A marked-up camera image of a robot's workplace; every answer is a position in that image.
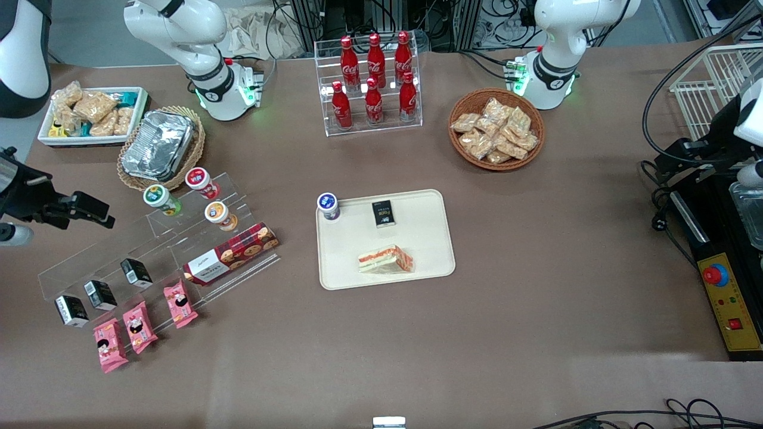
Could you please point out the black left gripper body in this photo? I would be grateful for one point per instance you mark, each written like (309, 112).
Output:
(719, 138)

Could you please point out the red-lid yogurt cup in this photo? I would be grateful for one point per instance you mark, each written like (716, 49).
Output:
(199, 180)

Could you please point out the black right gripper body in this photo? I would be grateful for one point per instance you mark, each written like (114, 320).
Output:
(25, 192)

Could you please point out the clear-wrapped golden snack packet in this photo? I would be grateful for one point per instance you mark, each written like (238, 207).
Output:
(104, 125)
(68, 121)
(528, 142)
(125, 121)
(520, 122)
(498, 157)
(67, 95)
(465, 122)
(477, 145)
(487, 126)
(511, 148)
(496, 109)
(95, 105)

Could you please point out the orange-lid yogurt cup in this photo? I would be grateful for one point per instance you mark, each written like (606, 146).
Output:
(218, 214)

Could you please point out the green-lid yogurt cup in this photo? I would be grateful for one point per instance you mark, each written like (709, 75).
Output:
(158, 196)

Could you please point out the crumpled beige paper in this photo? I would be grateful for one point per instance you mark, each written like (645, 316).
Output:
(262, 36)

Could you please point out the white rectangular plastic bin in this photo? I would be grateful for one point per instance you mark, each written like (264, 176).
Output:
(140, 113)

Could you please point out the small white box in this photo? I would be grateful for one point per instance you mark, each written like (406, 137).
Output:
(388, 422)

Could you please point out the yellow snack wrapper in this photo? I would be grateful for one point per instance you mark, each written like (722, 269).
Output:
(56, 130)

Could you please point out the silver foil food container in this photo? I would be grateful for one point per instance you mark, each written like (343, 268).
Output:
(158, 146)

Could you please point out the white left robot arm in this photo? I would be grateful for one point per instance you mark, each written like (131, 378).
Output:
(560, 36)

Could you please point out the red plaid cookie box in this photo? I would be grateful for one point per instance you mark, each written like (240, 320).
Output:
(232, 253)

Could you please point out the round brown wicker basket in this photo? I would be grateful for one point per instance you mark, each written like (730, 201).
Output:
(459, 149)

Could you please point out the blue-lid yogurt cup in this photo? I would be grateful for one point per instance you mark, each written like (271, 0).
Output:
(328, 204)

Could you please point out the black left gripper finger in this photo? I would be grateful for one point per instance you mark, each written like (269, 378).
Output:
(685, 167)
(696, 148)

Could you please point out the pink snack packet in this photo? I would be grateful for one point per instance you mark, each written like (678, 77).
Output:
(180, 304)
(110, 345)
(140, 328)

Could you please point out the red cola bottle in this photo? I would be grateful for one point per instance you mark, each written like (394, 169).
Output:
(349, 65)
(403, 56)
(374, 106)
(376, 59)
(341, 110)
(408, 100)

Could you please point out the aluminium equipment frame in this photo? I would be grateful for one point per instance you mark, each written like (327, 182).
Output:
(447, 24)

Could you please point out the small black drink carton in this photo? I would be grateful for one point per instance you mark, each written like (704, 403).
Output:
(137, 274)
(384, 213)
(71, 311)
(100, 296)

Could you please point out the beige plastic tray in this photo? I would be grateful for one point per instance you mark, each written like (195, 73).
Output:
(387, 238)

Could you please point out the oval light wicker basket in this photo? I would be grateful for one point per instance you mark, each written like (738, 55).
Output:
(194, 161)

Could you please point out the black machine base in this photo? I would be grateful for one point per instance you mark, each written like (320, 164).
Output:
(709, 232)

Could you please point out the clear acrylic stepped stand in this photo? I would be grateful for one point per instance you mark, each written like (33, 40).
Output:
(167, 244)

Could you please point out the yellow emergency stop control box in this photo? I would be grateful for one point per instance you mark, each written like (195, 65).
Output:
(730, 304)

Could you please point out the triangle sandwich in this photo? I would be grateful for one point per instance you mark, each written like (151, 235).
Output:
(386, 260)

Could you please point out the clear plastic container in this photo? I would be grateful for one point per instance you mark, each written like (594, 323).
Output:
(750, 214)

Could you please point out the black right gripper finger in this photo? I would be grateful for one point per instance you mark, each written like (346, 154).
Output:
(80, 214)
(89, 202)

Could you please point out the clear acrylic bottle rack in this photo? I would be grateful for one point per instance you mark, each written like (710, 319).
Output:
(411, 122)

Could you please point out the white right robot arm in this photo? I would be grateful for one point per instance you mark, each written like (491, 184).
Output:
(197, 36)

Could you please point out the teal snack wrapper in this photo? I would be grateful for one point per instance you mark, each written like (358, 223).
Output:
(126, 97)

